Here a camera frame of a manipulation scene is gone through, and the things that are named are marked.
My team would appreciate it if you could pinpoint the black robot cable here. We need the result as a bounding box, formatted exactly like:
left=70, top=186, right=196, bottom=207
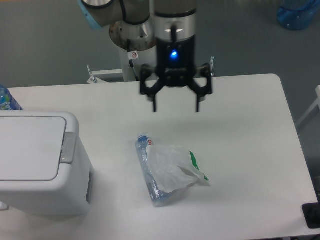
left=126, top=39, right=140, bottom=82

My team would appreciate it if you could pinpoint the white furniture leg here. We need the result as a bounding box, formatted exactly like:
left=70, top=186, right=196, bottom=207
left=296, top=85, right=320, bottom=131

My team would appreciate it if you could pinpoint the crushed clear plastic bottle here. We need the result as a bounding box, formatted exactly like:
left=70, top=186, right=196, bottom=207
left=135, top=134, right=170, bottom=207

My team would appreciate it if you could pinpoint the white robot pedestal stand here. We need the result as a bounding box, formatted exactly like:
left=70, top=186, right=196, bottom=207
left=87, top=47, right=201, bottom=84

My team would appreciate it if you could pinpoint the blue labelled bottle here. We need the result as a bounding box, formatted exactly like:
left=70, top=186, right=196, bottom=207
left=0, top=84, right=23, bottom=111

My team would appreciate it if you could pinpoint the black device at table edge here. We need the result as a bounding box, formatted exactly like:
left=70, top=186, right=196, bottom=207
left=302, top=202, right=320, bottom=229

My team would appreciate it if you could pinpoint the white green plastic bag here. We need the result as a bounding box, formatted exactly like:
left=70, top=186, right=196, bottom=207
left=146, top=145, right=209, bottom=194

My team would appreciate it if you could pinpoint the white push-lid trash can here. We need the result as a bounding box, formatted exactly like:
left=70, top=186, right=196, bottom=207
left=0, top=110, right=94, bottom=216

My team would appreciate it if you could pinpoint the large blue water jug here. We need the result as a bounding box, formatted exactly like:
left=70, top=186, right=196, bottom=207
left=276, top=0, right=320, bottom=31

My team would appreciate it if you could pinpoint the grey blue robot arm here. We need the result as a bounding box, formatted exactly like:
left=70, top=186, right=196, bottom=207
left=78, top=0, right=213, bottom=112

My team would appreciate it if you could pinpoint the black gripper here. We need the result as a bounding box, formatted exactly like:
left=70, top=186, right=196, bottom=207
left=138, top=34, right=214, bottom=113

